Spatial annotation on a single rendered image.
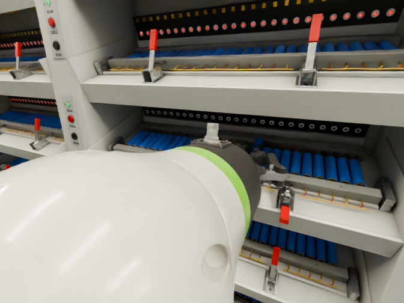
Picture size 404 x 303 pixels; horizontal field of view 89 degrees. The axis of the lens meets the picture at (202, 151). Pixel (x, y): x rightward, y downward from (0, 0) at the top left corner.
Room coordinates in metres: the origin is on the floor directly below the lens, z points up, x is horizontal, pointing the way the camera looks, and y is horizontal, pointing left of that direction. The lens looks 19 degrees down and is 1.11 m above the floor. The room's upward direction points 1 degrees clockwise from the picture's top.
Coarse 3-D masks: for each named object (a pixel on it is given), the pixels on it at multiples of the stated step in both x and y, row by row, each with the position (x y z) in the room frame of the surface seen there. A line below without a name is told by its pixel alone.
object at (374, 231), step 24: (168, 120) 0.57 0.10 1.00; (192, 120) 0.55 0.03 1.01; (96, 144) 0.48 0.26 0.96; (360, 144) 0.40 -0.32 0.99; (384, 144) 0.37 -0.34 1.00; (384, 168) 0.34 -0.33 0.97; (264, 192) 0.34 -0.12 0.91; (384, 192) 0.28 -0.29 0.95; (264, 216) 0.31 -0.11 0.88; (312, 216) 0.28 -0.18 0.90; (336, 216) 0.28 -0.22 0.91; (360, 216) 0.27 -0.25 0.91; (384, 216) 0.27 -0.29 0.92; (336, 240) 0.27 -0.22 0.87; (360, 240) 0.25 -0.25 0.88; (384, 240) 0.24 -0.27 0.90
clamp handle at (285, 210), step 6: (288, 192) 0.30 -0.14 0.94; (288, 198) 0.29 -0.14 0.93; (282, 204) 0.28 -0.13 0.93; (288, 204) 0.28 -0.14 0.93; (282, 210) 0.26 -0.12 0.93; (288, 210) 0.26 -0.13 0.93; (282, 216) 0.24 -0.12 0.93; (288, 216) 0.25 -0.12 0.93; (282, 222) 0.24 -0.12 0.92; (288, 222) 0.24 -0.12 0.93
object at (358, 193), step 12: (120, 144) 0.51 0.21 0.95; (288, 180) 0.33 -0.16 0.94; (300, 180) 0.33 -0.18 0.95; (312, 180) 0.32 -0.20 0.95; (324, 180) 0.32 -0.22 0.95; (324, 192) 0.31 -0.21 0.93; (336, 192) 0.30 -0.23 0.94; (348, 192) 0.30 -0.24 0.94; (360, 192) 0.29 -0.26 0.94; (372, 192) 0.29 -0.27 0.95
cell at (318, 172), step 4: (316, 156) 0.39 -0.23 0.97; (320, 156) 0.39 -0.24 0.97; (316, 160) 0.38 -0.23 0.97; (320, 160) 0.38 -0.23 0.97; (316, 164) 0.37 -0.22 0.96; (320, 164) 0.36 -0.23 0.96; (316, 168) 0.36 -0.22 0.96; (320, 168) 0.35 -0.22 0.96; (316, 172) 0.35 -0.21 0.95; (320, 172) 0.35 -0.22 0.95; (316, 176) 0.34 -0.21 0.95; (320, 176) 0.34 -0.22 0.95; (324, 176) 0.34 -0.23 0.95
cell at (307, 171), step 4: (304, 156) 0.39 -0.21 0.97; (308, 156) 0.39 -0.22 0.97; (304, 160) 0.38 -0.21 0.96; (308, 160) 0.38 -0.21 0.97; (304, 164) 0.37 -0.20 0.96; (308, 164) 0.37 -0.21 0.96; (304, 168) 0.36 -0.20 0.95; (308, 168) 0.36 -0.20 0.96; (304, 172) 0.35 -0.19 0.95; (308, 172) 0.35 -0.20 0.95
